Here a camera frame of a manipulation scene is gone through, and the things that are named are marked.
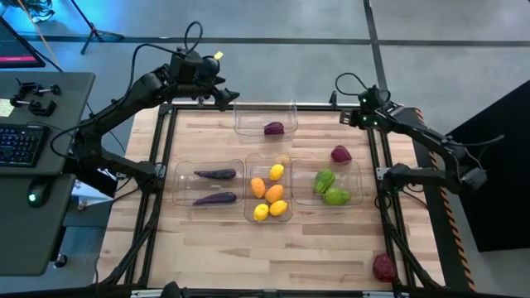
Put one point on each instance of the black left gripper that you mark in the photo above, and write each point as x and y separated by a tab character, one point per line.
190	68

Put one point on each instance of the thin wooden stick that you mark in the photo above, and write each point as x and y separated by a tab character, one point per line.
39	35

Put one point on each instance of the black tripod stand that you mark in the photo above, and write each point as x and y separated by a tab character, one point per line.
96	34

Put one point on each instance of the pale yellow produce piece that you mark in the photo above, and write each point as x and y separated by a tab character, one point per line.
282	159

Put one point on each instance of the black cabinet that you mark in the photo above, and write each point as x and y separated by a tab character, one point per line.
505	198

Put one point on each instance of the grey desk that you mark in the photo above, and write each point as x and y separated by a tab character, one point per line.
25	232

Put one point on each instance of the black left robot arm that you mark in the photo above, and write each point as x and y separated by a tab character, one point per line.
120	105

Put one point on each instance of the yellow lemon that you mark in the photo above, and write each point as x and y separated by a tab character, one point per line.
278	208
276	172
261	212

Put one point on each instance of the black keyboard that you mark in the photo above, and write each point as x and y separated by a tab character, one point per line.
20	145

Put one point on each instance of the orange black hazard strip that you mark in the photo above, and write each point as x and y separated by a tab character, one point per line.
447	207

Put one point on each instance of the black aluminium frame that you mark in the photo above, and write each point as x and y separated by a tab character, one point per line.
232	295

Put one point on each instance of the green bell pepper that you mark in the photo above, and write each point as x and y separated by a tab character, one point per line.
337	196
324	181

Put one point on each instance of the white paper box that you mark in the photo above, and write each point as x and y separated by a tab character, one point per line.
89	194

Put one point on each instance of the black clamp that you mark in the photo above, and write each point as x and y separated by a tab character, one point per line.
37	108
37	88

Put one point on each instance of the narrow clear plastic bin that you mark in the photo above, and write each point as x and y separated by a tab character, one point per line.
265	163

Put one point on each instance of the shallow clear plastic bin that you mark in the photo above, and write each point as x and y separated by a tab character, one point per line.
354	182
207	186

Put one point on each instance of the computer monitor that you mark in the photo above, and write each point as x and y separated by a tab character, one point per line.
14	51

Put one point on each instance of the purple eggplant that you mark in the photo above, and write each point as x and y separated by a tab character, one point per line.
215	198
215	174

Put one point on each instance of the pale paper note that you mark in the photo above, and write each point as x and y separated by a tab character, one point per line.
6	107

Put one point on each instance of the black computer mouse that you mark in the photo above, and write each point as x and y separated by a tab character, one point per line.
38	192

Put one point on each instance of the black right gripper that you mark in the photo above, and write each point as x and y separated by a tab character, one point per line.
372	107

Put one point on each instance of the dark red bell pepper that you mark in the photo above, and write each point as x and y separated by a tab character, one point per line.
384	267
340	154
274	128

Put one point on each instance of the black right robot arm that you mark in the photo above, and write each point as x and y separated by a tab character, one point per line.
430	138

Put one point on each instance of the orange toy fruit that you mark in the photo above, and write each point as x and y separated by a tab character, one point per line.
274	193
257	187

